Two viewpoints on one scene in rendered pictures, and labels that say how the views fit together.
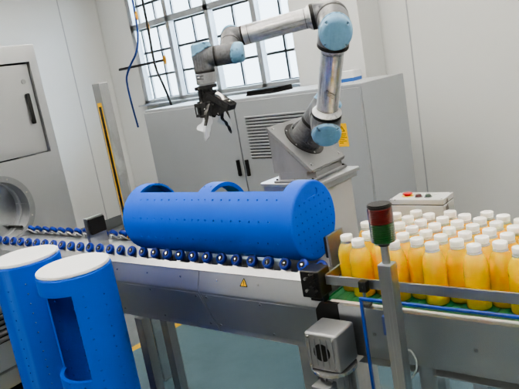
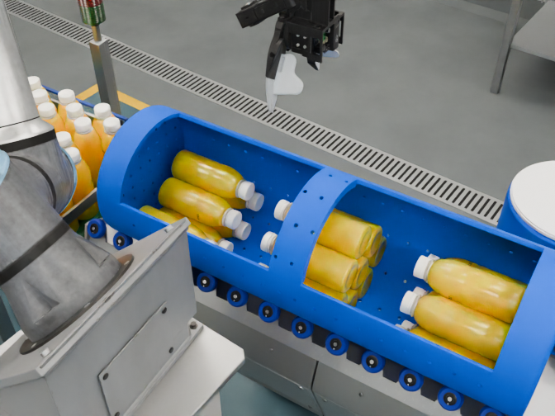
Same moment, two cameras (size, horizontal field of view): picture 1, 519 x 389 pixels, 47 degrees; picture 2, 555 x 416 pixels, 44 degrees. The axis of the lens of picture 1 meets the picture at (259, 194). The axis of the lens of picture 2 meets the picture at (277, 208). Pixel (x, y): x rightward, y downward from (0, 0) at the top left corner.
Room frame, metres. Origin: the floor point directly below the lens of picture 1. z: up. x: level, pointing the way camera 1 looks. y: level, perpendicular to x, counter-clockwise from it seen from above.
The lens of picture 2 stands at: (3.20, -0.05, 2.03)
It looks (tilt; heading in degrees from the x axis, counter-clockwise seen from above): 43 degrees down; 172
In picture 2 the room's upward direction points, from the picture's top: straight up
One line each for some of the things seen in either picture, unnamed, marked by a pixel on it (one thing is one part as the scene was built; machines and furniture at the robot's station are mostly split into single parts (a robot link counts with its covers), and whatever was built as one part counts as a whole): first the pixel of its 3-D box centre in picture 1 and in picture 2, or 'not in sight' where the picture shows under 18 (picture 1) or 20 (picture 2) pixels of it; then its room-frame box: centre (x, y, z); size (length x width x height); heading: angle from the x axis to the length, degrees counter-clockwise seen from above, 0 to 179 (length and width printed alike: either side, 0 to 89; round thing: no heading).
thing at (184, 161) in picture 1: (271, 188); not in sight; (4.50, -0.10, 0.72); 2.15 x 0.54 x 1.45; 45
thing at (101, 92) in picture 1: (133, 238); not in sight; (3.19, 0.72, 0.85); 0.06 x 0.06 x 1.70; 51
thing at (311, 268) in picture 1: (317, 282); not in sight; (1.80, -0.13, 0.95); 0.10 x 0.07 x 0.10; 141
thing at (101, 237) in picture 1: (97, 231); not in sight; (2.83, 0.80, 1.00); 0.10 x 0.04 x 0.15; 141
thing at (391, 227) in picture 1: (382, 231); (92, 11); (1.46, -0.29, 1.18); 0.06 x 0.06 x 0.05
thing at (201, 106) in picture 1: (208, 101); (307, 13); (2.27, 0.13, 1.55); 0.09 x 0.08 x 0.12; 51
